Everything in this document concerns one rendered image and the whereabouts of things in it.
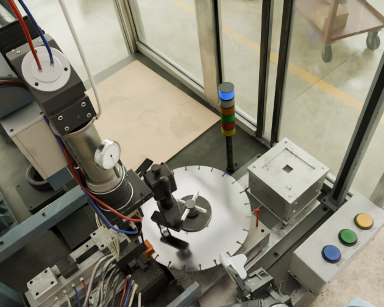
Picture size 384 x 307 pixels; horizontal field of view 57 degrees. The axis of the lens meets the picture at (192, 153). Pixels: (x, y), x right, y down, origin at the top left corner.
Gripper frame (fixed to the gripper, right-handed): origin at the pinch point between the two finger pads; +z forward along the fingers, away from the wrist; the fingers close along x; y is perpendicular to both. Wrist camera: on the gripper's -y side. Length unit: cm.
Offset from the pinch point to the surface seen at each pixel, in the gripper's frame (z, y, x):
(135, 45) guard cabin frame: 112, 27, 61
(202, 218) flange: 7.9, 1.6, 14.0
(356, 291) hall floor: 38, 62, -81
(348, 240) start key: -9.5, 32.5, -3.9
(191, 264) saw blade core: 1.0, -7.1, 8.1
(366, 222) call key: -8.5, 40.1, -3.2
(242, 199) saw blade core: 8.1, 14.6, 12.8
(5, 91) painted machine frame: -17, -23, 64
